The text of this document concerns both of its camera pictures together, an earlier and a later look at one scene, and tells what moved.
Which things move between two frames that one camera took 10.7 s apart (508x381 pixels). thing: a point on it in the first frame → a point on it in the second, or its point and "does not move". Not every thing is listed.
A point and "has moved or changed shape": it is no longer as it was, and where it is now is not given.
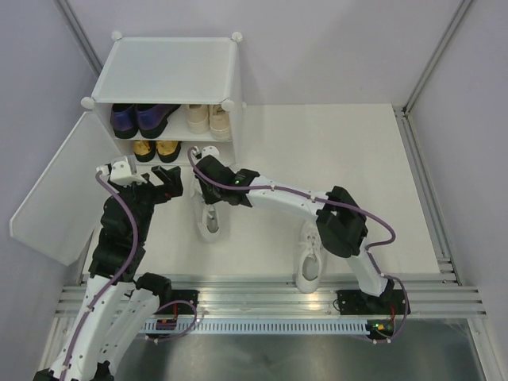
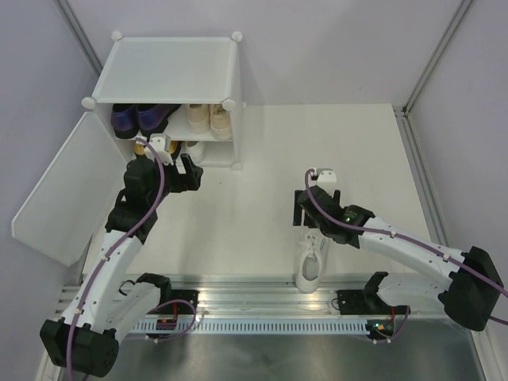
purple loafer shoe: x=152 y=119 does not move
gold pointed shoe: x=168 y=149 has moved or changed shape
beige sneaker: x=198 y=118 does not move
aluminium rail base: x=278 y=294 does not move
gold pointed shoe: x=144 y=150 has moved or changed shape
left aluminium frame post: x=75 y=22 does not move
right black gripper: x=209 y=198 → x=297 y=210
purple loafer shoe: x=124 y=120 does not move
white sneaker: x=209 y=217 → x=196 y=150
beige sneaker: x=219 y=121 does not move
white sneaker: x=309 y=257 does not move
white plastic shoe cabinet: x=159 y=98 does not move
